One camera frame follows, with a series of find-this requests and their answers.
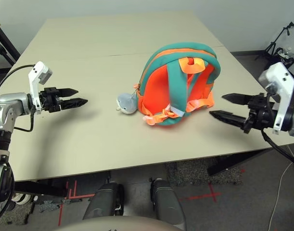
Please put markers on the white black shoe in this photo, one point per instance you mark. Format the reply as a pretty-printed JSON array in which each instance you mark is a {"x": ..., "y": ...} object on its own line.
[{"x": 21, "y": 199}]

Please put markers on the red floor tape lines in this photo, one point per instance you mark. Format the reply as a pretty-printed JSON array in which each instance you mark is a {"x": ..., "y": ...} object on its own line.
[{"x": 69, "y": 192}]

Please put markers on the black framed side table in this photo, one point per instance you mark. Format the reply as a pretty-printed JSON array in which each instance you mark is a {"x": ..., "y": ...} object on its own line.
[{"x": 4, "y": 45}]

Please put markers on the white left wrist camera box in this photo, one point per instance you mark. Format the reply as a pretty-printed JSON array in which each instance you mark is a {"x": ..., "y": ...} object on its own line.
[{"x": 36, "y": 74}]

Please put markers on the orange teal backpack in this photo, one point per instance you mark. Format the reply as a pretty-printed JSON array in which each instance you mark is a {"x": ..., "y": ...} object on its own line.
[{"x": 158, "y": 91}]

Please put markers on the grey left robot leg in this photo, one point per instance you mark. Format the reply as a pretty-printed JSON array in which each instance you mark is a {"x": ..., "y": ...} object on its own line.
[{"x": 101, "y": 202}]

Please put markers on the grey right robot leg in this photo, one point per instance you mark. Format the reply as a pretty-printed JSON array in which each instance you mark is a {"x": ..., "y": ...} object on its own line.
[{"x": 166, "y": 199}]

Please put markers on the grey white plush toy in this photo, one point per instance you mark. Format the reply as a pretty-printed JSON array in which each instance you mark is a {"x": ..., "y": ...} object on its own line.
[{"x": 126, "y": 103}]

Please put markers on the black table leg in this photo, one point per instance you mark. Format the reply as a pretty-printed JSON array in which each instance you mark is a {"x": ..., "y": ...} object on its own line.
[
  {"x": 233, "y": 163},
  {"x": 41, "y": 188}
]

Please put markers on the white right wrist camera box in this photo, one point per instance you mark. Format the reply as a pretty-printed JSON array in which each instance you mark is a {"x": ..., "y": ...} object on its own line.
[{"x": 284, "y": 81}]

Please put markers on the grey speckled floor mat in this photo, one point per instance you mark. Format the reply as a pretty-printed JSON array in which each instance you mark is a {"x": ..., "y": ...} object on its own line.
[
  {"x": 192, "y": 172},
  {"x": 54, "y": 206}
]

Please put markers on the red floor tape cross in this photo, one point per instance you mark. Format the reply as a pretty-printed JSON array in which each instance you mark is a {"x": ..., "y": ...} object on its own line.
[{"x": 211, "y": 195}]

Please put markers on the beige robot torso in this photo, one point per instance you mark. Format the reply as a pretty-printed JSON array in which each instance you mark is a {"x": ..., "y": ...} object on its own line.
[{"x": 118, "y": 223}]

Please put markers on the black tripod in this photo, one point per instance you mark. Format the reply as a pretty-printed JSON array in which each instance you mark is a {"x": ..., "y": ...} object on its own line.
[{"x": 273, "y": 45}]

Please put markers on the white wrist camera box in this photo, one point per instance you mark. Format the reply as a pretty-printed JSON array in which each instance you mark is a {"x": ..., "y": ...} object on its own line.
[
  {"x": 284, "y": 81},
  {"x": 36, "y": 74}
]

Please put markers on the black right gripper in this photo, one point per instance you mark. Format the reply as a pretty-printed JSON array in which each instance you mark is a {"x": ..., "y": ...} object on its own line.
[{"x": 259, "y": 113}]

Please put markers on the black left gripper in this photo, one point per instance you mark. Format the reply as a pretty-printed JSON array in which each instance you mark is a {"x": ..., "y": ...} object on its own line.
[{"x": 50, "y": 99}]

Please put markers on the grey robot leg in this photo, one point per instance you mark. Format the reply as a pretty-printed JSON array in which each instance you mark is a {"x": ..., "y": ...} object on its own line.
[
  {"x": 101, "y": 202},
  {"x": 166, "y": 199}
]

